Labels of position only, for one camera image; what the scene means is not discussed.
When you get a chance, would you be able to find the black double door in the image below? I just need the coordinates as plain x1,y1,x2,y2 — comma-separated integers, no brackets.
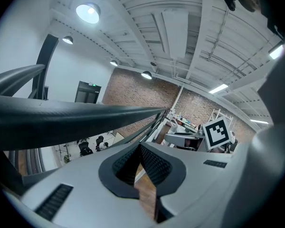
75,80,102,104

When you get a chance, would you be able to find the black steel column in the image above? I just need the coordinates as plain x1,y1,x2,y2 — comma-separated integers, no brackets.
32,33,59,101

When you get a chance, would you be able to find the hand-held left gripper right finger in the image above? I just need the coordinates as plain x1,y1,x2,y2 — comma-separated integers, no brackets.
140,142,235,228

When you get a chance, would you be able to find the black office chair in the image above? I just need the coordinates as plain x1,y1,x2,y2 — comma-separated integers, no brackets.
78,141,94,157
95,135,105,152

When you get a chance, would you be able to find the white ceiling air unit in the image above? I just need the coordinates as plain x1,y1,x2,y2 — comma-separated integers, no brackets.
161,9,190,59

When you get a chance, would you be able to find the white pipe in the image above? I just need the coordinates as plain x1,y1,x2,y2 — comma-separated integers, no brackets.
170,85,185,111

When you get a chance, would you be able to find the black metal railing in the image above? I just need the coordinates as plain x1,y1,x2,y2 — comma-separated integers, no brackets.
0,64,171,182

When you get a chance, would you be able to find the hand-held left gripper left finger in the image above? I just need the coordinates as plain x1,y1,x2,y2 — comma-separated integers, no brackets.
2,143,155,228

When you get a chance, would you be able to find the beige partition panel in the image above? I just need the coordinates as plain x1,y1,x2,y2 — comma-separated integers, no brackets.
113,132,124,144

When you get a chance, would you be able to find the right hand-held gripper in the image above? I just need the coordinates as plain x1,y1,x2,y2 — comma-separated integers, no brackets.
164,116,231,152

